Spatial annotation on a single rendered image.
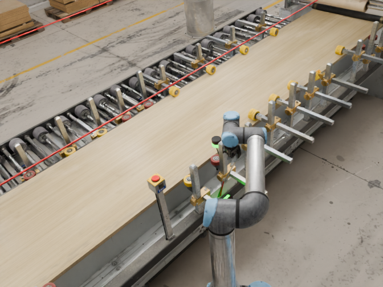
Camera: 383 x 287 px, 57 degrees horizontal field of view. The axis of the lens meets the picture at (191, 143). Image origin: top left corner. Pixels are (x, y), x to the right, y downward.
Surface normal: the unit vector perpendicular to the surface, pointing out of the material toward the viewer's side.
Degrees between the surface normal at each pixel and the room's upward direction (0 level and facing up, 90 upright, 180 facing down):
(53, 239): 0
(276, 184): 0
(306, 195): 0
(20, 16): 90
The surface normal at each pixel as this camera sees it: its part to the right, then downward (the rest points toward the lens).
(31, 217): -0.11, -0.75
